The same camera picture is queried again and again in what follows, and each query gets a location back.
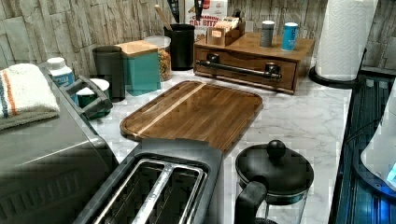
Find black tall canister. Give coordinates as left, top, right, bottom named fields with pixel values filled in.
left=92, top=46, right=125, bottom=103

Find green mug white lid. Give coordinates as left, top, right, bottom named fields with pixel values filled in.
left=77, top=78, right=110, bottom=119

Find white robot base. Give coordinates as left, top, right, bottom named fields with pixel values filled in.
left=354, top=84, right=396, bottom=200

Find striped folded towel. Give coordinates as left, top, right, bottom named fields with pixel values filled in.
left=0, top=63, right=60, bottom=130

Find wooden drawer box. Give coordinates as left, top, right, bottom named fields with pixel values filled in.
left=193, top=33, right=315, bottom=94

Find wooden cutting board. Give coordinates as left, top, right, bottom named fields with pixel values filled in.
left=120, top=80, right=263, bottom=152

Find glass jar with cereal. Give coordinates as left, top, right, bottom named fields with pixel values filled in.
left=145, top=35, right=172, bottom=81

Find black metal drawer handle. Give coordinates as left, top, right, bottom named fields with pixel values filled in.
left=196, top=53, right=282, bottom=81

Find white cap plastic bottle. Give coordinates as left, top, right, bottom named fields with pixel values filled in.
left=46, top=57, right=75, bottom=86

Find grey shaker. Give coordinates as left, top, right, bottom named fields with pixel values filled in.
left=261, top=21, right=275, bottom=48

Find black toaster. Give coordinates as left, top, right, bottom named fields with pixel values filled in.
left=73, top=139, right=222, bottom=224

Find white paper towel roll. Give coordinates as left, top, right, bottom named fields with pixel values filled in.
left=315, top=0, right=379, bottom=81

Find black lid french press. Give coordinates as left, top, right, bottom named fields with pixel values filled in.
left=234, top=140, right=314, bottom=224

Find teal canister wooden lid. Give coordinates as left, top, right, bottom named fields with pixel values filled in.
left=118, top=40, right=161, bottom=96

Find black utensil holder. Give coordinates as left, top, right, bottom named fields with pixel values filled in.
left=163, top=24, right=194, bottom=71

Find blue shaker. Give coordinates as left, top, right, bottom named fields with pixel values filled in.
left=281, top=22, right=298, bottom=50

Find stainless toaster oven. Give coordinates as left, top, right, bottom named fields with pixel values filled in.
left=0, top=70, right=118, bottom=224

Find small wooden tea organizer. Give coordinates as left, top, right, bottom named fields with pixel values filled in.
left=206, top=19, right=246, bottom=47

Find cinnamon oat bites cereal box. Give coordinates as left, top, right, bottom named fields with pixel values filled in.
left=184, top=0, right=228, bottom=41

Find wooden spoon handle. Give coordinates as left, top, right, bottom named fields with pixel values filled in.
left=154, top=5, right=173, bottom=31

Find black paper towel holder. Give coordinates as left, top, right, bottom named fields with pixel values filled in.
left=308, top=67, right=365, bottom=90

